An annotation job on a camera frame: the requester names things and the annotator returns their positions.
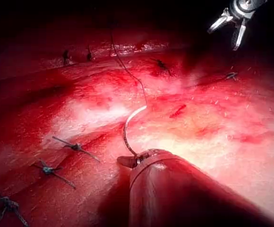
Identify tissue pad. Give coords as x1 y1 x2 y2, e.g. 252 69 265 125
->
0 14 274 227

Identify blue thread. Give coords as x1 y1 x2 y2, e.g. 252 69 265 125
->
110 26 148 107

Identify curved steel needle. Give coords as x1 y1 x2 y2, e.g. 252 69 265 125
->
123 105 148 157

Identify right arm needle driver jaw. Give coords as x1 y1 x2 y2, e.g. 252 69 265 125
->
207 9 234 34
232 20 248 51

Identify blue stitching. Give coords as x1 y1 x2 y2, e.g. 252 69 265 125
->
0 136 101 227
152 58 173 77
224 71 239 81
61 46 93 66

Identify right arm needle driver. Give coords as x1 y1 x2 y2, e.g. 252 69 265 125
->
229 0 267 23

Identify left arm needle driver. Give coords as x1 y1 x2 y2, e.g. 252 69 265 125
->
133 148 173 169

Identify left arm needle driver jaw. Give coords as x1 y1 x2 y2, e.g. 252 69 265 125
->
117 155 137 168

